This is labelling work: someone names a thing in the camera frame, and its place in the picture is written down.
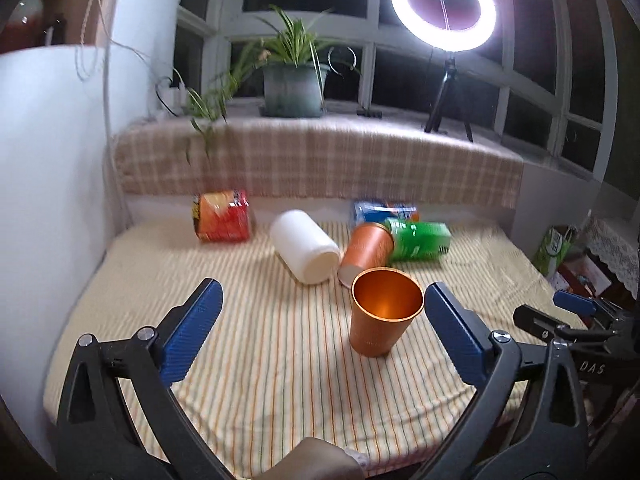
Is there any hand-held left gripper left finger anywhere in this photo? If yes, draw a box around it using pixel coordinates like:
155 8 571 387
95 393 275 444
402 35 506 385
56 278 236 480

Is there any white cable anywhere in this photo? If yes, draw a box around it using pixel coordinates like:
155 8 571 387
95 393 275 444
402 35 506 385
75 0 151 233

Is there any red white round object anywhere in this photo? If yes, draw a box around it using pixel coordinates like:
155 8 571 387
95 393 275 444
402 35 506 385
0 0 47 50

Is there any orange metal cup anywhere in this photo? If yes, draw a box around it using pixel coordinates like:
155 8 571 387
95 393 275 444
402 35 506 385
337 222 396 288
349 267 426 358

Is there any plaid blanket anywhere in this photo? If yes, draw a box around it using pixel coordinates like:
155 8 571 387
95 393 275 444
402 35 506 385
112 117 523 211

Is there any green paper bag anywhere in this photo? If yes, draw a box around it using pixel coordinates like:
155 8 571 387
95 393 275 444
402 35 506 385
532 225 576 278

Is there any striped bed sheet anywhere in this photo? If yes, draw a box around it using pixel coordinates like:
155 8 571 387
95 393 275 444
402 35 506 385
42 220 586 478

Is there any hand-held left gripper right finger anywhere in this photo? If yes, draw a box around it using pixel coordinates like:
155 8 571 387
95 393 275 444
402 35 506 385
415 282 589 480

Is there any white lace cloth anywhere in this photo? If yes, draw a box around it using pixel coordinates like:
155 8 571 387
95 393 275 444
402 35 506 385
575 217 640 291

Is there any green printed cup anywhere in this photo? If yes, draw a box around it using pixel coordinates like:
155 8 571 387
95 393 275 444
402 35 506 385
384 220 452 262

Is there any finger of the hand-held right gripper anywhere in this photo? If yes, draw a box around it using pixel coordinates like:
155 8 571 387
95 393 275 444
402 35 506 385
552 290 633 329
513 304 609 346

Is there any black tripod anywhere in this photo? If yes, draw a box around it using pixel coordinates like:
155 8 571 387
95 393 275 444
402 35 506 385
424 52 475 143

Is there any white cup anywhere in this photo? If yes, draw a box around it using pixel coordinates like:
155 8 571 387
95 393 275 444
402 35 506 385
269 209 342 286

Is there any ring light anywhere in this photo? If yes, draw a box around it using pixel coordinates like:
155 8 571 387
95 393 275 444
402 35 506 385
390 0 497 53

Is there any thin wire hoop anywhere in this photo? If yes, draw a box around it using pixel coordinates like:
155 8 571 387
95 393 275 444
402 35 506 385
327 46 361 77

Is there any blue snack packet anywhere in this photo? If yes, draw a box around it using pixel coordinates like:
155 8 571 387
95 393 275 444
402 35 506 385
352 200 420 224

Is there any potted spider plant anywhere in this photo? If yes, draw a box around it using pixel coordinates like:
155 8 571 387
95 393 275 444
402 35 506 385
172 5 361 166

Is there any red snack bag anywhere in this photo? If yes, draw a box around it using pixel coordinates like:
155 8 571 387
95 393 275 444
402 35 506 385
192 189 253 243

